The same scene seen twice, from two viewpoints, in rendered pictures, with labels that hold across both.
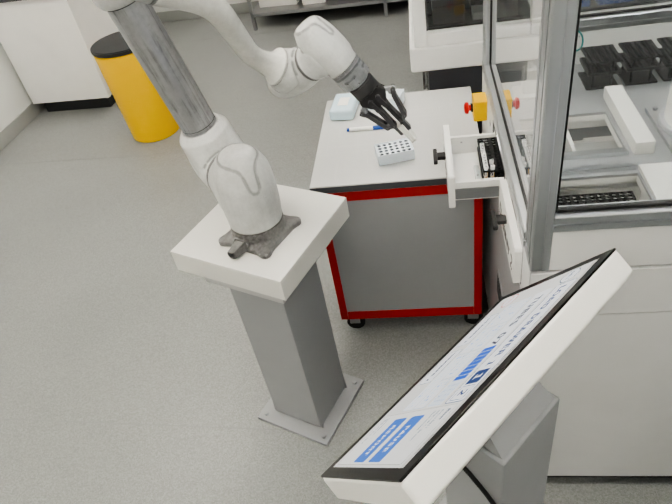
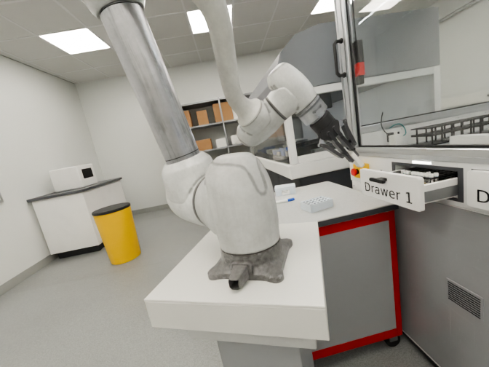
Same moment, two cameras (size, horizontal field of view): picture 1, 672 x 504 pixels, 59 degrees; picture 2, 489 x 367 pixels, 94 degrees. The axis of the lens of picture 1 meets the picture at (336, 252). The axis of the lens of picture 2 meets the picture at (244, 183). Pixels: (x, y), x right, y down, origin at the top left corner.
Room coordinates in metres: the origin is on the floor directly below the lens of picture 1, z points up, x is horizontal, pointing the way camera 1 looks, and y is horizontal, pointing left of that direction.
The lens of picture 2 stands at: (0.84, 0.36, 1.13)
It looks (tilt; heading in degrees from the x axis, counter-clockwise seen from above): 10 degrees down; 342
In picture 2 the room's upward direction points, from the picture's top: 11 degrees counter-clockwise
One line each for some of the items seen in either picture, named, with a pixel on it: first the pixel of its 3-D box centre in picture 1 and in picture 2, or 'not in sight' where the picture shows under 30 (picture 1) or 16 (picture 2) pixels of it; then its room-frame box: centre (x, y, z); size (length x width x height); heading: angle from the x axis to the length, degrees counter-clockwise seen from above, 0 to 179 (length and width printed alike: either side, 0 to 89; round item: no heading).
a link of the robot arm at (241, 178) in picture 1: (244, 184); (239, 197); (1.37, 0.21, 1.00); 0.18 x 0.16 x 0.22; 23
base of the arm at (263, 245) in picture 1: (254, 229); (249, 253); (1.35, 0.22, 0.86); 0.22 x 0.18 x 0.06; 141
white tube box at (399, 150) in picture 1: (394, 151); (316, 204); (1.74, -0.27, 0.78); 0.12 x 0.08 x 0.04; 90
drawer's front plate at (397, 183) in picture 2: (449, 164); (387, 186); (1.46, -0.38, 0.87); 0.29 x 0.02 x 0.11; 168
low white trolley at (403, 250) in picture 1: (404, 214); (313, 263); (1.89, -0.31, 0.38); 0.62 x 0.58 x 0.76; 168
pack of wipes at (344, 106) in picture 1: (344, 106); not in sight; (2.13, -0.15, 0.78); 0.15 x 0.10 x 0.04; 161
